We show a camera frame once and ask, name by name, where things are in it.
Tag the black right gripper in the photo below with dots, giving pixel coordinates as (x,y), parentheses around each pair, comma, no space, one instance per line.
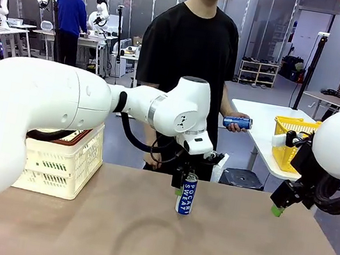
(306,175)

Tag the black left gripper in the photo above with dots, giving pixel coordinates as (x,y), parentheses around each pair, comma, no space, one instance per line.
(191,163)

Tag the blue Pocari Sweat can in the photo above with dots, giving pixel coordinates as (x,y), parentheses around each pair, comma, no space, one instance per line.
(186,198)
(237,122)

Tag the person's left forearm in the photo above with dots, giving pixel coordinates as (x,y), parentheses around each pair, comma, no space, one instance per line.
(227,101)

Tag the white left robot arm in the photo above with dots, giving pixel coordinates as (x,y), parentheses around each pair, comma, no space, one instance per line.
(31,105)

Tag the large yellow plastic basket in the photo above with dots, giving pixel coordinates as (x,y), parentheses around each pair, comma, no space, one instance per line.
(281,158)

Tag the person's right hand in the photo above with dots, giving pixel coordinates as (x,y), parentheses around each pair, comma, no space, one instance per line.
(151,165)

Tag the person's left hand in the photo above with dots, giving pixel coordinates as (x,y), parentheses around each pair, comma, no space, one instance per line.
(237,130)

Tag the black stool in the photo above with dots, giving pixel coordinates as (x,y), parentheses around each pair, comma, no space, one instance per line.
(241,177)

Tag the wooden shoe rack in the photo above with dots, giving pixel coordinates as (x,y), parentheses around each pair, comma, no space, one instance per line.
(258,73)

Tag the black bag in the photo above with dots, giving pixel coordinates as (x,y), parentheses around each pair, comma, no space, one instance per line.
(290,69)

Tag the person in black t-shirt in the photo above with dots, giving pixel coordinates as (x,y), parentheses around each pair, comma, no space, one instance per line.
(190,40)

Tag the black tripod pole white top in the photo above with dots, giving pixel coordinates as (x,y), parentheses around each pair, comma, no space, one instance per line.
(310,69)

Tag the white robot with black head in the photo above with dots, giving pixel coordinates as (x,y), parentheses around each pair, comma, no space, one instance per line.
(100,16)

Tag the person in blue hoodie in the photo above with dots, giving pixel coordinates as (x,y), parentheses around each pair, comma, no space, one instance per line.
(71,15)

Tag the white workbench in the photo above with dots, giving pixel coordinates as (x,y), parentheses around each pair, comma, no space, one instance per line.
(1,31)

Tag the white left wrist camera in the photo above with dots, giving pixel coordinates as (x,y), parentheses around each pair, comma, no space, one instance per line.
(219,169)

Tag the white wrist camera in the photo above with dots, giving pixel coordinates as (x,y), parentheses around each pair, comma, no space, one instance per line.
(281,139)
(219,169)

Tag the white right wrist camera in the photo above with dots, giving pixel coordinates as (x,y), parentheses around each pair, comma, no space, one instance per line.
(281,139)

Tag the black camera stand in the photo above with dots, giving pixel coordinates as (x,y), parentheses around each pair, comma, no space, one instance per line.
(118,38)

